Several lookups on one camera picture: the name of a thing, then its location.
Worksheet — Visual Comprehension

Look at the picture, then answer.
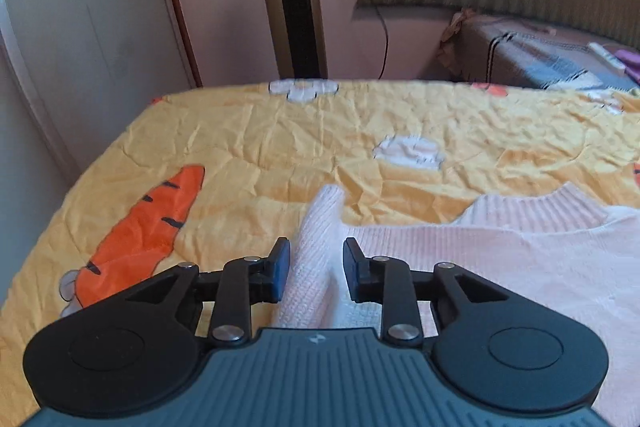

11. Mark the white floral wardrobe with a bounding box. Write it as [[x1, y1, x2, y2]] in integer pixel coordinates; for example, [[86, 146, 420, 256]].
[[0, 0, 204, 303]]

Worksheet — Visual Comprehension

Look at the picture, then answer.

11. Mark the white remote control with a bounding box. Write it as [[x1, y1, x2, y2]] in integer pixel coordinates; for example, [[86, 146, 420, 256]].
[[587, 42, 626, 76]]

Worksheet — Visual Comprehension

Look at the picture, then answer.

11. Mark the pink knitted sweater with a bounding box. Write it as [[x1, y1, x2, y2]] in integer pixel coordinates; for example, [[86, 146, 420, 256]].
[[273, 183, 639, 426]]

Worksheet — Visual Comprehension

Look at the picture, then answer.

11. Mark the purple cloth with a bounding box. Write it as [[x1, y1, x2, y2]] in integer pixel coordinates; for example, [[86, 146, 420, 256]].
[[614, 49, 640, 83]]

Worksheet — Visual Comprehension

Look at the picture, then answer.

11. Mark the yellow carrot print bedspread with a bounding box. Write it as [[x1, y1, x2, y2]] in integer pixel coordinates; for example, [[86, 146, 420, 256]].
[[1, 81, 639, 426]]

